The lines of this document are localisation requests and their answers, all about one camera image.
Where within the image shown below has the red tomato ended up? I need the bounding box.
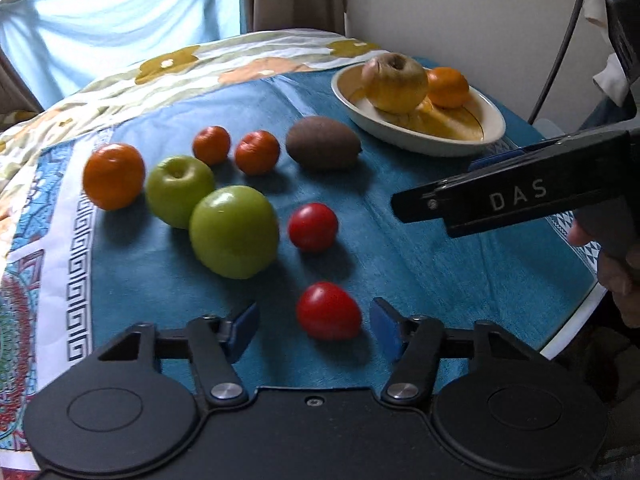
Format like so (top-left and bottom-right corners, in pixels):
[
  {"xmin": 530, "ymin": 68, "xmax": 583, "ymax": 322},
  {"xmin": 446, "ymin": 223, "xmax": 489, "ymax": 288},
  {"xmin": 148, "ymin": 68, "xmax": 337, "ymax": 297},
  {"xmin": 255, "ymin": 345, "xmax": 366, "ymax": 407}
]
[
  {"xmin": 295, "ymin": 282, "xmax": 362, "ymax": 341},
  {"xmin": 288, "ymin": 203, "xmax": 338, "ymax": 252}
]

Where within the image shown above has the large green apple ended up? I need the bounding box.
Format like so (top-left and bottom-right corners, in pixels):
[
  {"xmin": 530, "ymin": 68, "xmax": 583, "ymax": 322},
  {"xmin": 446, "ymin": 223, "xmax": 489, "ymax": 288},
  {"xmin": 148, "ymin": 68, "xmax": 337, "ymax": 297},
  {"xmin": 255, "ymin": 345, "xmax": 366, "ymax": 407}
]
[{"xmin": 189, "ymin": 185, "xmax": 280, "ymax": 280}]

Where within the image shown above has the brown kiwi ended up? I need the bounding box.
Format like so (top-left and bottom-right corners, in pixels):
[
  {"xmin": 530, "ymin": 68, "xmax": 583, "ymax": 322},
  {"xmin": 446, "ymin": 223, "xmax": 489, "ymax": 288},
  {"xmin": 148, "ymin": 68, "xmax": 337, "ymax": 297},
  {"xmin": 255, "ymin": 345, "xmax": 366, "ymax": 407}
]
[{"xmin": 285, "ymin": 116, "xmax": 362, "ymax": 170}]

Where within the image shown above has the small green apple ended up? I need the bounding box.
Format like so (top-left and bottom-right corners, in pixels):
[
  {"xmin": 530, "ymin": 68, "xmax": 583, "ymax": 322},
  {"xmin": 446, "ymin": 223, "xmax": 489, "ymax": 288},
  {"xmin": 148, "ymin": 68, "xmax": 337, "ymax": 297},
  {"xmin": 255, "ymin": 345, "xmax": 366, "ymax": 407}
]
[{"xmin": 144, "ymin": 155, "xmax": 216, "ymax": 230}]

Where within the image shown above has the small tangerine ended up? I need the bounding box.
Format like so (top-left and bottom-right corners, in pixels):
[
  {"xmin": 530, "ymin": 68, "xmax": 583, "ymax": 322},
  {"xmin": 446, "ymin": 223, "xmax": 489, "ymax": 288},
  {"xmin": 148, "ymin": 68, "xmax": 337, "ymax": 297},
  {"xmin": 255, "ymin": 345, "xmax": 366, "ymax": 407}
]
[
  {"xmin": 192, "ymin": 126, "xmax": 231, "ymax": 166},
  {"xmin": 234, "ymin": 130, "xmax": 281, "ymax": 177}
]

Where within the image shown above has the large orange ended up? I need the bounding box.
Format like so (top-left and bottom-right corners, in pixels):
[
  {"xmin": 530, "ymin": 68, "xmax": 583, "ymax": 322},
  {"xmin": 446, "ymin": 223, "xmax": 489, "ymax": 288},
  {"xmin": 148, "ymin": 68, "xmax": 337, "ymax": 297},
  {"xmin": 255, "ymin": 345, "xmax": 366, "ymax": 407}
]
[{"xmin": 82, "ymin": 143, "xmax": 145, "ymax": 211}]

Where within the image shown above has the person's right hand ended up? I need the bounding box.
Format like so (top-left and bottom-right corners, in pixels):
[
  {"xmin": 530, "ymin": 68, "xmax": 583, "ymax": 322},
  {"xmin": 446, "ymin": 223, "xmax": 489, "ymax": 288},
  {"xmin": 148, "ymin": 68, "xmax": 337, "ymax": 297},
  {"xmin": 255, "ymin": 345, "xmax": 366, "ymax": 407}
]
[{"xmin": 568, "ymin": 206, "xmax": 639, "ymax": 328}]

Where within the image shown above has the orange in bowl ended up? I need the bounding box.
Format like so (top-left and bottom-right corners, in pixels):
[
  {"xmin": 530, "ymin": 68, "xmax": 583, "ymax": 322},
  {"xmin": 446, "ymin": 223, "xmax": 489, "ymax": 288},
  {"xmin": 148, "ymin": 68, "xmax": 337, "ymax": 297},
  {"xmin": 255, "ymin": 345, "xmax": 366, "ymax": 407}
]
[{"xmin": 427, "ymin": 67, "xmax": 470, "ymax": 108}]

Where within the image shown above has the cream yellow bowl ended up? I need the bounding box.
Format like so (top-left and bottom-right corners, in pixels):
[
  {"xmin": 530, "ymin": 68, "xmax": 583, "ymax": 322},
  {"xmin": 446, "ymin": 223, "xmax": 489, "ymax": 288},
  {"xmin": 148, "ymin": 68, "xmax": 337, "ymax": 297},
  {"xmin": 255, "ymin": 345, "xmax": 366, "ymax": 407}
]
[{"xmin": 331, "ymin": 63, "xmax": 506, "ymax": 157}]

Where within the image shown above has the yellowish brown apple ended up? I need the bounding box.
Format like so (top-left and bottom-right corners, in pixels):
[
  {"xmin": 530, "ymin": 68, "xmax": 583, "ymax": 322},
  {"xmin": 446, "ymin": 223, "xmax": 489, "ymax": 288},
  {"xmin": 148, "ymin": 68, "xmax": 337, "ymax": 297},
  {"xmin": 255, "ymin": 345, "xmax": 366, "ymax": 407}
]
[{"xmin": 361, "ymin": 53, "xmax": 428, "ymax": 115}]

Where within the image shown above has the blue patterned towel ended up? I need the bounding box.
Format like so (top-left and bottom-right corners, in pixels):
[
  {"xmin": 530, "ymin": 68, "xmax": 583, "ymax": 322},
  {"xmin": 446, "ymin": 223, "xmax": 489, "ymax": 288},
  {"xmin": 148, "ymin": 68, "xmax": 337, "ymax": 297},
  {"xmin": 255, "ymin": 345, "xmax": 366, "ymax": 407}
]
[{"xmin": 1, "ymin": 70, "xmax": 593, "ymax": 469}]

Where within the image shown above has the white hanging cloth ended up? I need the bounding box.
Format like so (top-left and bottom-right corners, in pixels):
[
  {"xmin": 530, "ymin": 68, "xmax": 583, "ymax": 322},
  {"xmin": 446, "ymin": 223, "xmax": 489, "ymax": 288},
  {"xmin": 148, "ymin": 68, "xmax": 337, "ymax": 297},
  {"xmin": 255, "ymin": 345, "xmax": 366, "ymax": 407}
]
[{"xmin": 584, "ymin": 0, "xmax": 629, "ymax": 107}]

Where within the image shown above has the floral striped duvet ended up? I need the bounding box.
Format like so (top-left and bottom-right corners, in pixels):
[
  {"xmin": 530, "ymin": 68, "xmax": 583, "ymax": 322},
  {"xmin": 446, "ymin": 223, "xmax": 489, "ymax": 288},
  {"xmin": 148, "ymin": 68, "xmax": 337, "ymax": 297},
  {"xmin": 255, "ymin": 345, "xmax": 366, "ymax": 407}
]
[{"xmin": 1, "ymin": 29, "xmax": 382, "ymax": 244}]

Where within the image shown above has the brown curtain left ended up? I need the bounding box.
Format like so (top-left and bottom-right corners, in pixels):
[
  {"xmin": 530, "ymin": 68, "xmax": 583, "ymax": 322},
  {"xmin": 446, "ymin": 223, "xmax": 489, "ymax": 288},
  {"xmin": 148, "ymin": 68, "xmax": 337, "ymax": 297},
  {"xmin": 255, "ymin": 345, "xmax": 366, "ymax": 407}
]
[{"xmin": 0, "ymin": 50, "xmax": 42, "ymax": 114}]

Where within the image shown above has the light blue window cloth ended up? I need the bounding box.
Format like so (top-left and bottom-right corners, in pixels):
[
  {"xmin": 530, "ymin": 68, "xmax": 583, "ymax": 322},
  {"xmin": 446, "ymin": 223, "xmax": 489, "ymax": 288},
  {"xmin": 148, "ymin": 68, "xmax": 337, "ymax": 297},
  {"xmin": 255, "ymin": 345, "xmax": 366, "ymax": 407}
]
[{"xmin": 1, "ymin": 0, "xmax": 242, "ymax": 107}]

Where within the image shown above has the black cable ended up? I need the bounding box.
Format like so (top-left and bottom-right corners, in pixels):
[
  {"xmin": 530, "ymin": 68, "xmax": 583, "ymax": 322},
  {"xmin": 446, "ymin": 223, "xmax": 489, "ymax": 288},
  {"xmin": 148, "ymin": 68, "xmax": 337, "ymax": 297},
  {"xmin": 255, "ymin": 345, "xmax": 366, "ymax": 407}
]
[{"xmin": 527, "ymin": 0, "xmax": 586, "ymax": 126}]

